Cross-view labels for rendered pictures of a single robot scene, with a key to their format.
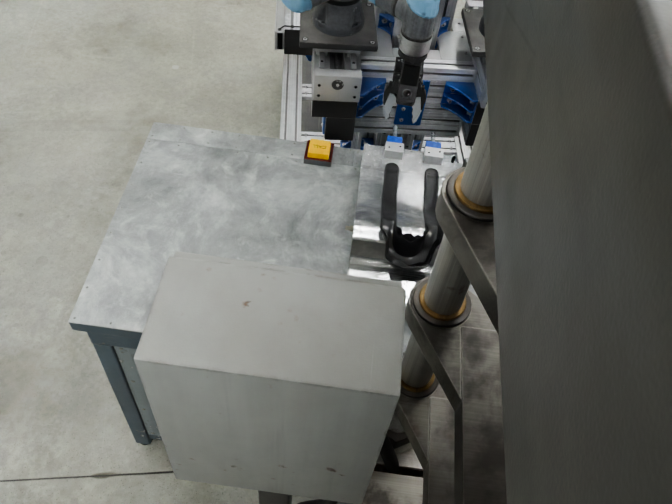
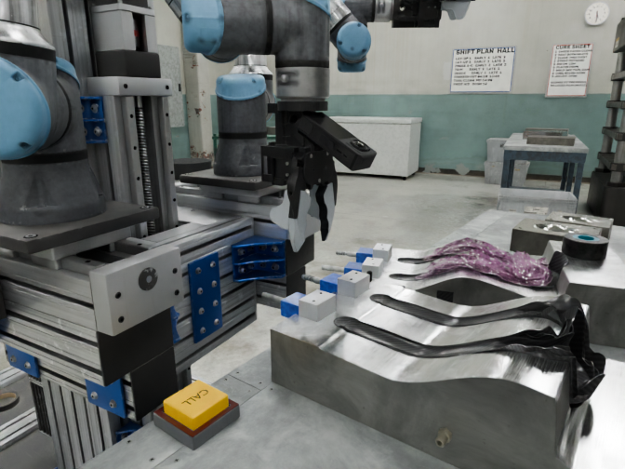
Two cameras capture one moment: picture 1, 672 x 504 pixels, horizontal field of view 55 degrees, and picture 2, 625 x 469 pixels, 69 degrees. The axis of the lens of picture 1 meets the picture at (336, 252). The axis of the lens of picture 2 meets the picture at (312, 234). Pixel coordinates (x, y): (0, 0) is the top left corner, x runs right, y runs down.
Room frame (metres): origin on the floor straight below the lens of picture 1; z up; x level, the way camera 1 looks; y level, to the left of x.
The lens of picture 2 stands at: (0.95, 0.41, 1.21)
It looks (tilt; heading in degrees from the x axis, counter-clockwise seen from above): 16 degrees down; 306
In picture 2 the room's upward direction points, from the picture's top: straight up
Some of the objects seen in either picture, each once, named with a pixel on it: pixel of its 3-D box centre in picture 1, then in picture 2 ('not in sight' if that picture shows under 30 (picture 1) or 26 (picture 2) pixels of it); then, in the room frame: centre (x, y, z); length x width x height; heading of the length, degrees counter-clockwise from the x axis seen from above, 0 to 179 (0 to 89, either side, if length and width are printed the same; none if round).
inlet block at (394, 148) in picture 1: (394, 142); (293, 304); (1.37, -0.12, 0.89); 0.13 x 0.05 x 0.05; 179
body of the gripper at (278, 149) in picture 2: (409, 68); (299, 144); (1.36, -0.12, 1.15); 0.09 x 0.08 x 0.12; 179
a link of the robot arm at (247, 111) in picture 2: not in sight; (242, 102); (1.76, -0.42, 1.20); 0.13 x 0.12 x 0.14; 123
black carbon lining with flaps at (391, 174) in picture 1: (412, 206); (462, 319); (1.12, -0.18, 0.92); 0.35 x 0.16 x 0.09; 179
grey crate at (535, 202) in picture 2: not in sight; (534, 206); (1.65, -3.92, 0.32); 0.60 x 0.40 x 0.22; 15
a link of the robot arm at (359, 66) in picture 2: not in sight; (352, 48); (1.59, -0.65, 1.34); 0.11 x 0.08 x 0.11; 123
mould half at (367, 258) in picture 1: (405, 222); (468, 357); (1.10, -0.17, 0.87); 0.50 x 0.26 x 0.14; 179
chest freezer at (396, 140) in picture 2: not in sight; (370, 146); (4.68, -6.48, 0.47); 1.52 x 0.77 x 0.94; 10
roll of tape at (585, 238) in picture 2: not in sight; (584, 246); (1.02, -0.62, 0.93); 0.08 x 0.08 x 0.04
